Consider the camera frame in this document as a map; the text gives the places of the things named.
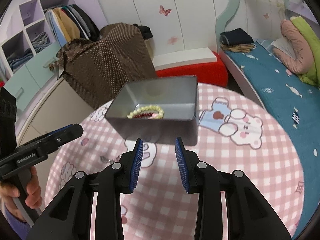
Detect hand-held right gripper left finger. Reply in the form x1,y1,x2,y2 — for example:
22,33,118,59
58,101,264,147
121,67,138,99
26,138,144,240

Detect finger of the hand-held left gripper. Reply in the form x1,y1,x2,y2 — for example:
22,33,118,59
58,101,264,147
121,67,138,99
32,123,84,156

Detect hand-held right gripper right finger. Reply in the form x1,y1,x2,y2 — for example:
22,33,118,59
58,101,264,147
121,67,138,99
175,137,292,240

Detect silver chain bracelet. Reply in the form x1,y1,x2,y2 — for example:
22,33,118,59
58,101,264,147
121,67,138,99
100,155,123,163

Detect dark red bead bracelet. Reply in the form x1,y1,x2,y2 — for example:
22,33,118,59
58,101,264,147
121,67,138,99
132,112,155,120

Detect cream bead bracelet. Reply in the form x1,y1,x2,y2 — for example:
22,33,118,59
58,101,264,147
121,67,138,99
127,105,165,120

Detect grey metal tin box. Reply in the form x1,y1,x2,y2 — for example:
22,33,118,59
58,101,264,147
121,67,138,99
104,75,199,146

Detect person's left forearm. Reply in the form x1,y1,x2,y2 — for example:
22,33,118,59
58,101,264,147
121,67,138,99
4,206,32,240

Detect person's left hand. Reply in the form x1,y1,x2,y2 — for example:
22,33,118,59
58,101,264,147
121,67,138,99
0,167,42,208

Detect mint drawer cabinet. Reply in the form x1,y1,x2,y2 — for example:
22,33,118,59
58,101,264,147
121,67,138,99
3,41,61,113

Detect brown dotted cloth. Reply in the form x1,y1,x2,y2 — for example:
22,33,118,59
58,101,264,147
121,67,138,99
56,22,157,111

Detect folded blue clothes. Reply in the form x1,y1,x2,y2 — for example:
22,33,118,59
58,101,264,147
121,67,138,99
7,48,33,72

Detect red ottoman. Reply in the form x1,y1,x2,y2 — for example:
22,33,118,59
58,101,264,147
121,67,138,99
155,51,229,88

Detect folded jeans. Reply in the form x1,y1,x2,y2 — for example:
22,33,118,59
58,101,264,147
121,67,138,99
32,32,51,53

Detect white board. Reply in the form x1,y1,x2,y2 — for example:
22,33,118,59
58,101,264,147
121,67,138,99
152,47,218,69

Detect row of hanging clothes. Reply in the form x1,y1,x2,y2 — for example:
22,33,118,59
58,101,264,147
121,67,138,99
45,4,101,48

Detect blue printed bed sheet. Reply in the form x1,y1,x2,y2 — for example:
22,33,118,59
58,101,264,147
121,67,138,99
220,38,320,238

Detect tan folded clothes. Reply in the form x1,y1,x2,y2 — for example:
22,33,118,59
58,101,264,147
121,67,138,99
222,43,257,54

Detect purple shelf unit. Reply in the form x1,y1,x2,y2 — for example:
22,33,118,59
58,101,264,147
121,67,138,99
0,0,108,78

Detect black cloth bundle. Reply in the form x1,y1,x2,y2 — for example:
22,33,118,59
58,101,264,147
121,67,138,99
132,24,154,40

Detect black folded clothes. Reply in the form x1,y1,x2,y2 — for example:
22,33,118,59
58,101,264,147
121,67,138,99
220,28,254,46

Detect white wardrobe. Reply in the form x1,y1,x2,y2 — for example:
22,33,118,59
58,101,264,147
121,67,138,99
89,0,241,63

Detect pink quilt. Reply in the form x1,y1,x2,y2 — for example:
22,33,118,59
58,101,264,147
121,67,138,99
272,20,320,75

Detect white pillow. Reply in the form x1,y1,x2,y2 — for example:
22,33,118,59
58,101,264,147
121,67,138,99
271,38,291,56

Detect green quilt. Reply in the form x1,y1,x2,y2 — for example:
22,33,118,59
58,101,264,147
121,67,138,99
290,16,320,86

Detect mint bunk bed frame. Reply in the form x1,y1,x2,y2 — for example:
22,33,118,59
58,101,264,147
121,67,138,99
215,0,267,112

